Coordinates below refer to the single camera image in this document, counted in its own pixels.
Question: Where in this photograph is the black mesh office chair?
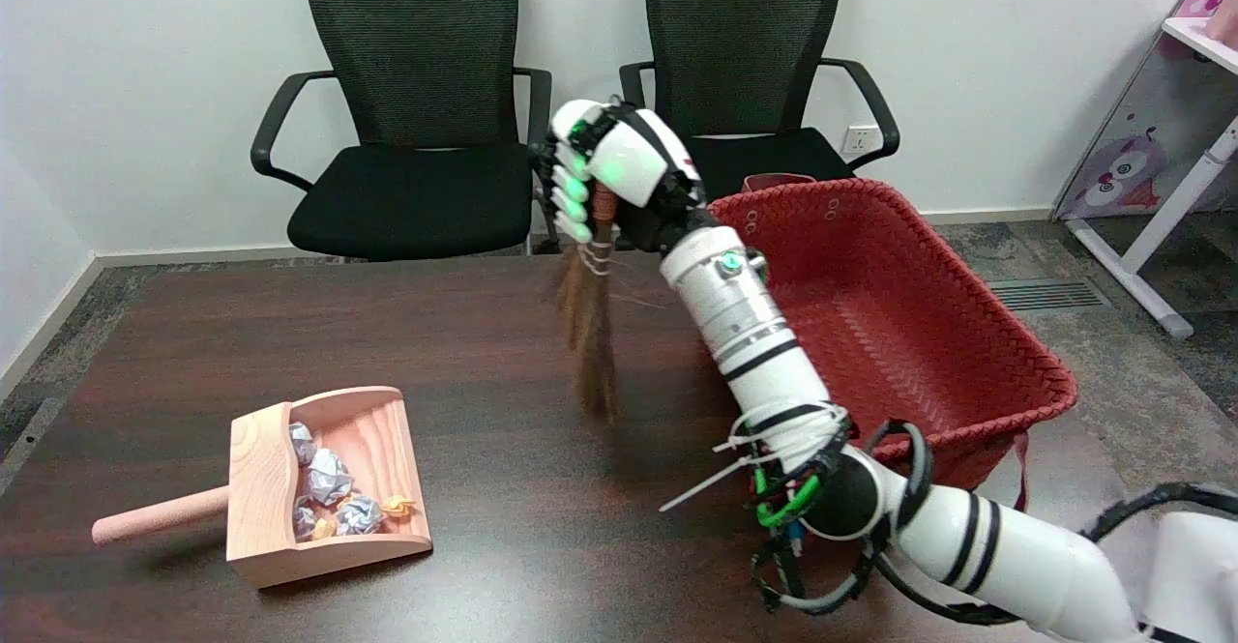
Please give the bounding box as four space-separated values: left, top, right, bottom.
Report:
619 0 900 204
251 0 562 262

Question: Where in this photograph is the small brown straw broom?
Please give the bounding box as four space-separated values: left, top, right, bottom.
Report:
554 184 621 424

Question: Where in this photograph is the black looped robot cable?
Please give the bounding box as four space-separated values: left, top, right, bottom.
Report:
752 419 1017 625

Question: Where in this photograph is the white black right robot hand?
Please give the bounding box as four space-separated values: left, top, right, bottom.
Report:
537 97 712 252

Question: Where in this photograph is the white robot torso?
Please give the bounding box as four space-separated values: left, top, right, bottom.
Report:
1136 510 1238 643

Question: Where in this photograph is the white kids desk pink panel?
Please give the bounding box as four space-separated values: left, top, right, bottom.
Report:
1052 0 1238 339

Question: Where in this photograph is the grey floor vent grille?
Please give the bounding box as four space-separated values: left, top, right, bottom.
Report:
987 278 1111 312

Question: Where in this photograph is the wooden dustpan with handle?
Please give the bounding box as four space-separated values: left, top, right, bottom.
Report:
92 387 433 589

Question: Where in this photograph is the red woven basket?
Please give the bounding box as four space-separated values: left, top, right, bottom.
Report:
709 174 1079 513

